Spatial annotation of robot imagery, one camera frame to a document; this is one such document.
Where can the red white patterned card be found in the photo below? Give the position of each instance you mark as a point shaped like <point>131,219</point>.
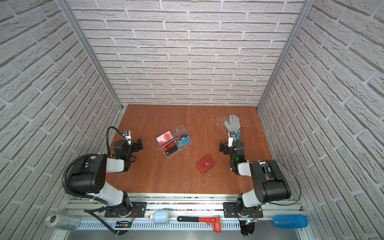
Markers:
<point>164,137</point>

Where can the clear acrylic card display stand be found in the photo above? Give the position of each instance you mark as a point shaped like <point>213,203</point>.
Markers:
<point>175,134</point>

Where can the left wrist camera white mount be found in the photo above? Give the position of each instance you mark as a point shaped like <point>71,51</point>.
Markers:
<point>126,135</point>

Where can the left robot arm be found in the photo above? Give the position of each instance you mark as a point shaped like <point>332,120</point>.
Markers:
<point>85,177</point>

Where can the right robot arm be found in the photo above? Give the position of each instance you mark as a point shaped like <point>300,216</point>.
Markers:
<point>269,183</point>

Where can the aluminium rail frame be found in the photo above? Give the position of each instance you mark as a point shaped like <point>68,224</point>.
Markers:
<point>197,205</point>

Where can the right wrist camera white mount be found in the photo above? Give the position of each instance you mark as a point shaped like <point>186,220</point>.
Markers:
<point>232,136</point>

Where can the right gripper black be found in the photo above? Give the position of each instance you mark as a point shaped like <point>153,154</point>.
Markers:
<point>227,147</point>

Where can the teal VIP card in stand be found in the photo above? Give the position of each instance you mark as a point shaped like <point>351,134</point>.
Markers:
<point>184,142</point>

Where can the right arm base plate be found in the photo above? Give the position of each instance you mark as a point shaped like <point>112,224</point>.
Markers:
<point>234,210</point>

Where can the red VIP card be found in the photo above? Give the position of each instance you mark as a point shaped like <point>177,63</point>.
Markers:
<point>168,145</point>

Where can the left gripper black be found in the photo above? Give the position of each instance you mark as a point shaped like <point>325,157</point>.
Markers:
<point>135,145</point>

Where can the black logo Vip card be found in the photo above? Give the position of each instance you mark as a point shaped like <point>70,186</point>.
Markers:
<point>182,137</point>

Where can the silver drink can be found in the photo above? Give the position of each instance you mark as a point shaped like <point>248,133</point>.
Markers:
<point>62,222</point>

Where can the red black pipe wrench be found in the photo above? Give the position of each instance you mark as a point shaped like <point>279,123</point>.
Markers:
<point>214,221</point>

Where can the red leather card holder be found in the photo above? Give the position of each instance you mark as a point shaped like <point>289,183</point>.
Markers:
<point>205,163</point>

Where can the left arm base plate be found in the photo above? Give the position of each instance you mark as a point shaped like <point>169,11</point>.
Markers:
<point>121,211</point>

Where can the grey work glove blue cuff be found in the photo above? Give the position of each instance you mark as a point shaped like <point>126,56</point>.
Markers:
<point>233,125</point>

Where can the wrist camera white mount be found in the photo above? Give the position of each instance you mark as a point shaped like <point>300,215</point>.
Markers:
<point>232,136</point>
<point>126,135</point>

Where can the blue plastic case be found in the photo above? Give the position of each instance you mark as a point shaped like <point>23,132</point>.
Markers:
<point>290,221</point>

